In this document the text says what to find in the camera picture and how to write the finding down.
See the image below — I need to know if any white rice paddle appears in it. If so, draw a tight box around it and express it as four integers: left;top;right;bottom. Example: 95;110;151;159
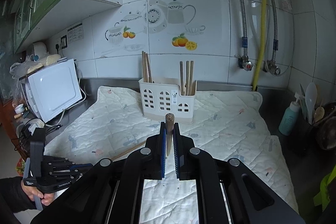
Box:
305;82;318;125

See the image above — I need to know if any teaware and oranges wall decal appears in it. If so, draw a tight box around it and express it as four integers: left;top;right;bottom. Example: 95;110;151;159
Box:
104;0;206;52

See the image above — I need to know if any yellow gas hose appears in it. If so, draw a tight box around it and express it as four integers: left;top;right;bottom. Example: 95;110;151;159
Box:
252;0;269;90

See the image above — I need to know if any black utensil pot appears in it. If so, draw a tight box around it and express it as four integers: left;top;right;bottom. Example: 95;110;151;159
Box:
294;114;319;156

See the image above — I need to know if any white power cable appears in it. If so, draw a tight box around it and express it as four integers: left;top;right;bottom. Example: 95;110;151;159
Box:
76;67;87;104

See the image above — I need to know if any pale green spatula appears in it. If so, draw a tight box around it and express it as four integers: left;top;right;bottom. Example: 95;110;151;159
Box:
299;83;308;121

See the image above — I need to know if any wooden spoon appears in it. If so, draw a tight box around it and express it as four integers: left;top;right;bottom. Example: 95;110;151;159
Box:
314;106;325;125

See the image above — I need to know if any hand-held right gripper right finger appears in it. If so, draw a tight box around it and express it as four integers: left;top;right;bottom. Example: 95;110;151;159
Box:
173;121;306;224

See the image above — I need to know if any white quilted mat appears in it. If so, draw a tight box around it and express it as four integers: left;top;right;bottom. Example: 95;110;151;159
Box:
43;85;300;224

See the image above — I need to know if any teal spray bottle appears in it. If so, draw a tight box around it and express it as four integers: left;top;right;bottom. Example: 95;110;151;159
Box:
278;92;301;136

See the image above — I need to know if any white kettle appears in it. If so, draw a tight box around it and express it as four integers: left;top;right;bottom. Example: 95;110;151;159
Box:
32;42;49;60

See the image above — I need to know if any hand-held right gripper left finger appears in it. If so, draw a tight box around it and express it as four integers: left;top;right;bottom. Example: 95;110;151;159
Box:
30;120;167;224

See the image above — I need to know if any dark wok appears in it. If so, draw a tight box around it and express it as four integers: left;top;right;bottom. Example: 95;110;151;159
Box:
315;102;336;151

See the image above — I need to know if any white plastic chopstick holder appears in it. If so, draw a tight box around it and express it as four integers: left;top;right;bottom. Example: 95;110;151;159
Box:
139;77;197;125

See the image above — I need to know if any green plastic stool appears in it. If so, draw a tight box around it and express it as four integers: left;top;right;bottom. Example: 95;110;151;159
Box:
312;165;336;211

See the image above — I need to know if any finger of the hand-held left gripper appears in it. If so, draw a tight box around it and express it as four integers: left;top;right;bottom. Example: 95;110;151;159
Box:
43;156;93;171
48;170;86;181

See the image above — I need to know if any person's left forearm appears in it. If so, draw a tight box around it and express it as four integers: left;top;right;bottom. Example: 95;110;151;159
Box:
0;176;36;224

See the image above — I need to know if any white microwave oven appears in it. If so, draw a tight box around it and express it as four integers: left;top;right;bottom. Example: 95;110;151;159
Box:
20;58;84;123

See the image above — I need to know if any red handle valve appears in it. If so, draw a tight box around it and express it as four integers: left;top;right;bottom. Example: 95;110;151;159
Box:
238;55;255;72

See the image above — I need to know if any printed wall chart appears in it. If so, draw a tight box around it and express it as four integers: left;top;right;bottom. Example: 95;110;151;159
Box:
67;24;84;43

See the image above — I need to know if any person's left hand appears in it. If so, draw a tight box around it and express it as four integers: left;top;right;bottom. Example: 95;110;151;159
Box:
21;183;55;207

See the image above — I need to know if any metal pipe valve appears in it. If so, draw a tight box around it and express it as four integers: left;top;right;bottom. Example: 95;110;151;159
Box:
264;59;281;76

